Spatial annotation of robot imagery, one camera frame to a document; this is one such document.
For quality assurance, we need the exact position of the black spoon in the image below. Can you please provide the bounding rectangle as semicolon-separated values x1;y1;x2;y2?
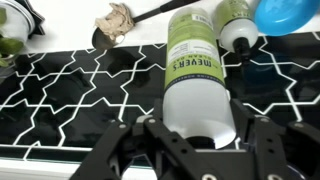
91;0;201;52

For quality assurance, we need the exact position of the black coaster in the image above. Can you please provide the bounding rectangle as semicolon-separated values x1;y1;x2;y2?
14;0;46;36

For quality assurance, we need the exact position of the large green soap bottle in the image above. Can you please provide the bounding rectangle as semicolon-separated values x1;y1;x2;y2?
162;6;238;150

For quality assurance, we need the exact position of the small green soap bottle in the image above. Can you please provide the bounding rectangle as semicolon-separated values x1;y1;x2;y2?
213;0;260;63

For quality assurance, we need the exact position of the crumpled brown paper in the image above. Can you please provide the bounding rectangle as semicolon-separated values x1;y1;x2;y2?
94;2;135;42

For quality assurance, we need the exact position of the blue bowl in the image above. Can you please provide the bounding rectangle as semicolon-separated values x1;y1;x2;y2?
253;0;320;37

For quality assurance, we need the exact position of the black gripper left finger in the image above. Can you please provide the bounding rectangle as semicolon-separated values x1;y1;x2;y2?
69;98;209;180

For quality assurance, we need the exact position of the glass jar with plant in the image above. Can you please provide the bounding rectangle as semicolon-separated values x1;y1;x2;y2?
0;0;36;69

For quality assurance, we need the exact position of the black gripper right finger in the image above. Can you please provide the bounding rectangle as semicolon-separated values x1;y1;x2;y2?
229;98;320;180

